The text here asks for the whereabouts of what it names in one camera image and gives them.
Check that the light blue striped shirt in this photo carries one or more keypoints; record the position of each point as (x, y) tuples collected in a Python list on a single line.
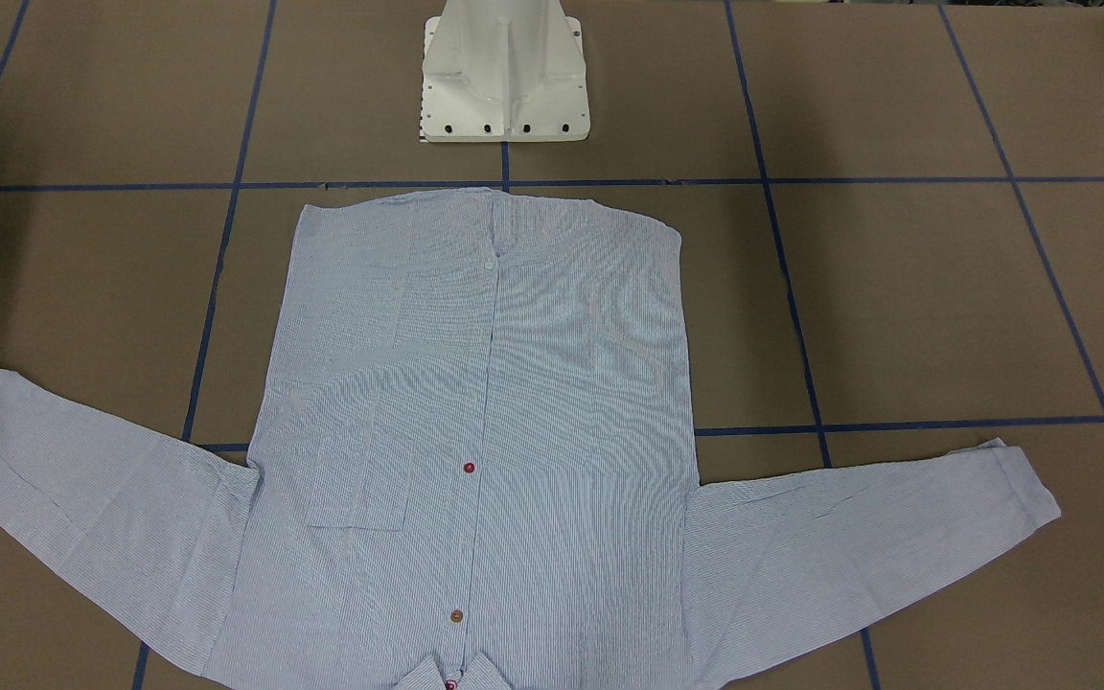
[(474, 468)]

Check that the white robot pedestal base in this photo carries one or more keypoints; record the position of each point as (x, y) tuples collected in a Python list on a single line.
[(504, 72)]

